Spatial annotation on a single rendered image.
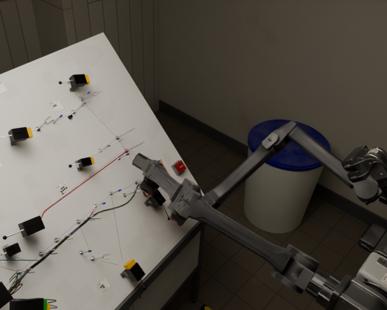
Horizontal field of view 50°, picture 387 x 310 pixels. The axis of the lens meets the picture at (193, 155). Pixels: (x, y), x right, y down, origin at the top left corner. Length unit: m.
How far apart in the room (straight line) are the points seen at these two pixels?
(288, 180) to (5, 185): 1.85
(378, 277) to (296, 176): 1.74
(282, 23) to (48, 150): 2.08
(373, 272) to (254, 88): 2.57
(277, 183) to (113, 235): 1.43
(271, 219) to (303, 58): 1.21
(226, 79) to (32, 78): 2.22
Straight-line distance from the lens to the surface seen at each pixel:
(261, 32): 3.39
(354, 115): 3.22
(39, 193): 1.71
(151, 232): 1.93
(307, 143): 1.64
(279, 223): 3.22
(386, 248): 1.29
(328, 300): 1.19
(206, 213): 1.18
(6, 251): 1.58
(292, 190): 2.97
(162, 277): 2.15
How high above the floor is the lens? 2.41
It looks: 38 degrees down
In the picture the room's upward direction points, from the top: 3 degrees clockwise
